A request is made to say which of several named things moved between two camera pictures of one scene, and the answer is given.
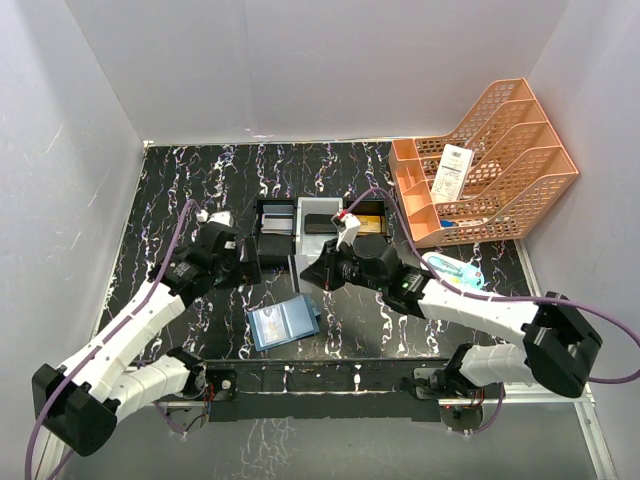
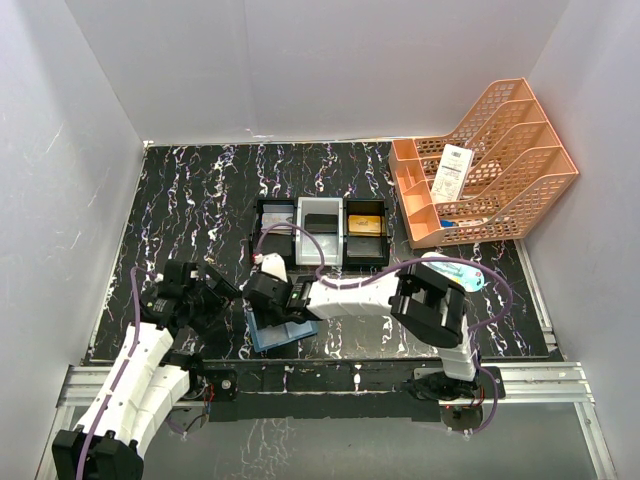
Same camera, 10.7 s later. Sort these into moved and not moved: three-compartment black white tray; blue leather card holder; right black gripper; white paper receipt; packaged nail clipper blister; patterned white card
Moved: right black gripper; patterned white card
Not moved: white paper receipt; three-compartment black white tray; blue leather card holder; packaged nail clipper blister
